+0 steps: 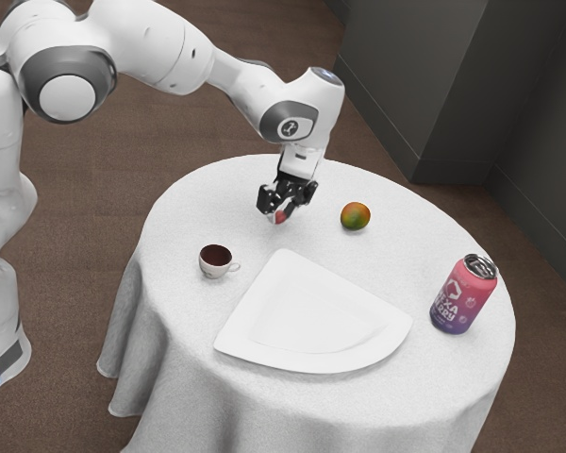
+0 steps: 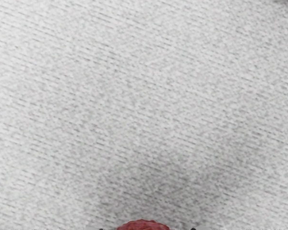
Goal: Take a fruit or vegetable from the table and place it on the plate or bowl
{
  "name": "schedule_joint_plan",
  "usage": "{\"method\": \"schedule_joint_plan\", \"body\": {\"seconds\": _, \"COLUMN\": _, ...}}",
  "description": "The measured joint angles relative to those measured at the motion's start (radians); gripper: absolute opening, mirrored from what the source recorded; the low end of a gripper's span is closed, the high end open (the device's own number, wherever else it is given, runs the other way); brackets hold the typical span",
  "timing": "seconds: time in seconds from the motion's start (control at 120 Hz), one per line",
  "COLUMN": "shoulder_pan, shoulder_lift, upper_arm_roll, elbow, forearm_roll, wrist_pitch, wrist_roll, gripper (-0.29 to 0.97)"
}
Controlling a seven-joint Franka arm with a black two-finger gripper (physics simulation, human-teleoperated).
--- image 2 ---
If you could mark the red bumpy fruit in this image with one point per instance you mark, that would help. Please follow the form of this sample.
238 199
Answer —
142 225

